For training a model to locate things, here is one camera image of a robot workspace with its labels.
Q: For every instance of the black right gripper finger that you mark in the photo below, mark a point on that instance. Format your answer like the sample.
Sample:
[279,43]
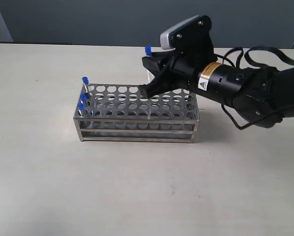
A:
[187,80]
[160,64]

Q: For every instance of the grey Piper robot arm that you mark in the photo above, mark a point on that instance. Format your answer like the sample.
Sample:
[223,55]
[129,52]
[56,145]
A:
[261,94]

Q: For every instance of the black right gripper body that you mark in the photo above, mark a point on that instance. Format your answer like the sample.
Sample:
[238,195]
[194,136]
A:
[213,79]

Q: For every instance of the steel test tube rack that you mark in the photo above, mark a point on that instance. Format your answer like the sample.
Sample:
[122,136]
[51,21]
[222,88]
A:
[121,113]

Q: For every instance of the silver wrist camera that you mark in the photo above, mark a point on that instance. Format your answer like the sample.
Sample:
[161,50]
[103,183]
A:
[166,37]

